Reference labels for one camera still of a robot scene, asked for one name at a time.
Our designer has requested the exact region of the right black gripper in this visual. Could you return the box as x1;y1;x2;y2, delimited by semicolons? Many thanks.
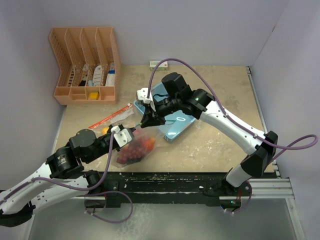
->
141;94;181;127

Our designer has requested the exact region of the yellow lemon toy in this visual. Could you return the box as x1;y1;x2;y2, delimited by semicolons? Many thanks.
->
101;127;109;135

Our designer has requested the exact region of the red grapes toy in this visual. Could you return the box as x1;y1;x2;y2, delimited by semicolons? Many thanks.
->
116;146;147;165

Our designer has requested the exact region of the clear zip top bag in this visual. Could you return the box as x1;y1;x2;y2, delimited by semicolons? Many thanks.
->
88;103;134;136

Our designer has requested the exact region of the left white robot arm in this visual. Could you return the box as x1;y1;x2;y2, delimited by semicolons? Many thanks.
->
0;125;134;228

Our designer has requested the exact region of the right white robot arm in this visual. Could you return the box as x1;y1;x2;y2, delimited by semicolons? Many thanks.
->
136;72;278;196

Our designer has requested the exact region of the blue plastic basket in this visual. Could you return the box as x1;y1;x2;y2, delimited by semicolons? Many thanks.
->
133;83;197;144

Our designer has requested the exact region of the yellow sponge block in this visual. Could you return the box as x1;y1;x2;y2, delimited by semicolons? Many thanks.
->
89;92;100;100

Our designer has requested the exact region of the small green white box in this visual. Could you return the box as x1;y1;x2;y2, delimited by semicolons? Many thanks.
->
149;60;169;71

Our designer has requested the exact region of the white blue tube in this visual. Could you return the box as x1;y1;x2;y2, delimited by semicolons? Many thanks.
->
105;62;116;87

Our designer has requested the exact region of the white patterned pouch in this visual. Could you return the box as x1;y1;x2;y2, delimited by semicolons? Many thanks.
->
88;65;103;87

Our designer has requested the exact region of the black white card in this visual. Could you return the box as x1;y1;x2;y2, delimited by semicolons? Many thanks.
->
78;64;88;87

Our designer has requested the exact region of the orange desk organizer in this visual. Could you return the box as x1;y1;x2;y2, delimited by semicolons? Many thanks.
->
49;26;122;106

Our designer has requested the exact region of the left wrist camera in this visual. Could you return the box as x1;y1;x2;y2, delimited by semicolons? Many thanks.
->
110;124;136;149

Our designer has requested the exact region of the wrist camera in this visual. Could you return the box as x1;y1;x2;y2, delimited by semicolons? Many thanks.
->
110;124;136;149
136;87;156;112

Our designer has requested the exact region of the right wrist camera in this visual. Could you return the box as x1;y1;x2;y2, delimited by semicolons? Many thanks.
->
136;87;156;112

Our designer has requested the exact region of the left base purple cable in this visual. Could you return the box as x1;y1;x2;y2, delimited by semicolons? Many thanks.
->
83;191;134;224

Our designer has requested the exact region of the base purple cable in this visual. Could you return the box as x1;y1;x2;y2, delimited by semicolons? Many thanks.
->
219;181;253;216
83;191;134;224

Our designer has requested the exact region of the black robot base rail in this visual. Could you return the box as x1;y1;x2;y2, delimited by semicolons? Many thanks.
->
84;172;252;209

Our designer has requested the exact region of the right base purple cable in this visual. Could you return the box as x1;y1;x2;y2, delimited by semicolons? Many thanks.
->
219;181;253;216

